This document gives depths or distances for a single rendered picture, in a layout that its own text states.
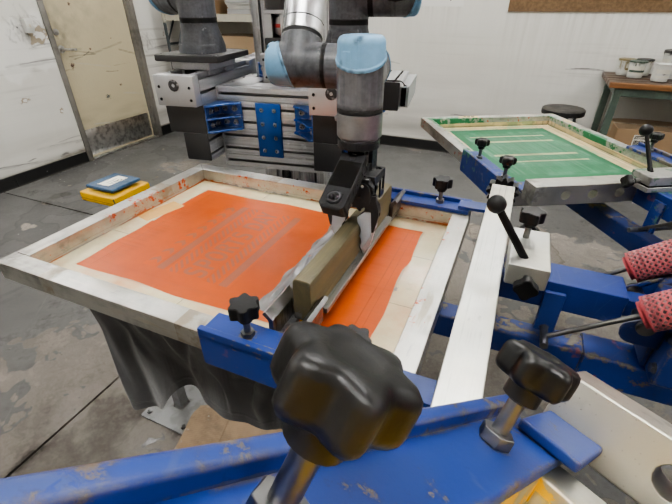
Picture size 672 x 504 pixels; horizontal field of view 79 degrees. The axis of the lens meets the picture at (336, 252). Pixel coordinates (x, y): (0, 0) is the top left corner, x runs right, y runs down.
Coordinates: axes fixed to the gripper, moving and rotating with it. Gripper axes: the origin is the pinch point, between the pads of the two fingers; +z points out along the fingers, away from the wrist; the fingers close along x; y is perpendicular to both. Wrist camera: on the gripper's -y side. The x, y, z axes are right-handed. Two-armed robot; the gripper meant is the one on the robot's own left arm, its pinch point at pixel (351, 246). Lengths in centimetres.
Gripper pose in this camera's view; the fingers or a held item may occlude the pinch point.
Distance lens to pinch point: 77.1
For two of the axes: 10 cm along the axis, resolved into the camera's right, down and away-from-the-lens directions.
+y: 4.0, -4.8, 7.8
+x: -9.2, -2.1, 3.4
